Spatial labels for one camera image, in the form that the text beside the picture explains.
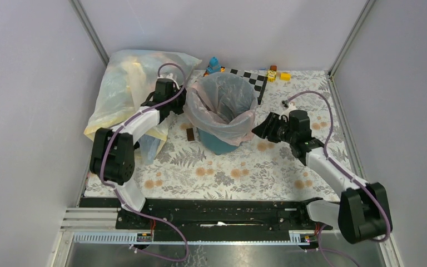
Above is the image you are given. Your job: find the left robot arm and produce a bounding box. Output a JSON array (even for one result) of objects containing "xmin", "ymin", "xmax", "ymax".
[{"xmin": 89, "ymin": 78, "xmax": 185, "ymax": 229}]

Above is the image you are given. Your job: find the small brown wooden block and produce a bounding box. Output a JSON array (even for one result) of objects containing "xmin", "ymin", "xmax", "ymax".
[{"xmin": 186, "ymin": 128, "xmax": 195, "ymax": 142}]

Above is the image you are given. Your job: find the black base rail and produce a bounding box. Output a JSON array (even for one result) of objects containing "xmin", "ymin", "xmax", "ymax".
[{"xmin": 80, "ymin": 197, "xmax": 322, "ymax": 241}]

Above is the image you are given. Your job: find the pink plastic trash bag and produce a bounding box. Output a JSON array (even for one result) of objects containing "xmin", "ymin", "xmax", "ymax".
[{"xmin": 183, "ymin": 72, "xmax": 258, "ymax": 146}]

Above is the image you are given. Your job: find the blue object behind bin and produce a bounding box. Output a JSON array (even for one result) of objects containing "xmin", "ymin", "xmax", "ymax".
[{"xmin": 206, "ymin": 57, "xmax": 222, "ymax": 75}]

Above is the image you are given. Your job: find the large clear bag of bags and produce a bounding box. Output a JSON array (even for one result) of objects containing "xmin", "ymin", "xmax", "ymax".
[{"xmin": 83, "ymin": 50, "xmax": 202, "ymax": 165}]

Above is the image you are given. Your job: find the black white checkered board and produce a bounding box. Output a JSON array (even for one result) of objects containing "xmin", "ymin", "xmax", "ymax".
[{"xmin": 224, "ymin": 68, "xmax": 268, "ymax": 105}]

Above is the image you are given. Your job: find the floral patterned tablecloth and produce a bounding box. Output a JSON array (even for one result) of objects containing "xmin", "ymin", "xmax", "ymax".
[{"xmin": 85, "ymin": 70, "xmax": 364, "ymax": 201}]

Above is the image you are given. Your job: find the teal plastic trash bin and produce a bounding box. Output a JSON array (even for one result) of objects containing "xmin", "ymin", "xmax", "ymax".
[{"xmin": 197, "ymin": 128, "xmax": 241, "ymax": 155}]

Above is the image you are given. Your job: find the aluminium frame post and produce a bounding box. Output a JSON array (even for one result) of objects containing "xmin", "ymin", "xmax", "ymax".
[
  {"xmin": 69, "ymin": 0, "xmax": 109, "ymax": 66},
  {"xmin": 328, "ymin": 0, "xmax": 377, "ymax": 78}
]

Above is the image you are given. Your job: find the yellow cube block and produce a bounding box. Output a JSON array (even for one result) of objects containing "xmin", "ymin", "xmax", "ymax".
[{"xmin": 279, "ymin": 72, "xmax": 291, "ymax": 81}]

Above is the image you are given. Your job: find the left aluminium frame post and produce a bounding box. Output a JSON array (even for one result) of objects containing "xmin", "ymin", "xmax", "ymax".
[{"xmin": 69, "ymin": 0, "xmax": 109, "ymax": 66}]

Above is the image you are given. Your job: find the slotted cable duct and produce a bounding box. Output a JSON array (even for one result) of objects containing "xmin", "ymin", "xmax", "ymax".
[{"xmin": 73, "ymin": 229, "xmax": 310, "ymax": 246}]

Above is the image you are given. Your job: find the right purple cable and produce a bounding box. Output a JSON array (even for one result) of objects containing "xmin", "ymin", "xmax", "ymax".
[{"xmin": 281, "ymin": 90, "xmax": 393, "ymax": 267}]

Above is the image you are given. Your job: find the right aluminium frame post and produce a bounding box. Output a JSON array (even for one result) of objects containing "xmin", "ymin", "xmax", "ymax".
[{"xmin": 328, "ymin": 0, "xmax": 377, "ymax": 78}]

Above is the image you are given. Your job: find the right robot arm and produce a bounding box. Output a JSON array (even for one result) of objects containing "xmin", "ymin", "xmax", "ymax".
[{"xmin": 252, "ymin": 110, "xmax": 393, "ymax": 244}]

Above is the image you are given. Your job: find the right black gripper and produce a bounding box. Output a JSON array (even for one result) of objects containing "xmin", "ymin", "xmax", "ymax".
[{"xmin": 251, "ymin": 112, "xmax": 296, "ymax": 145}]

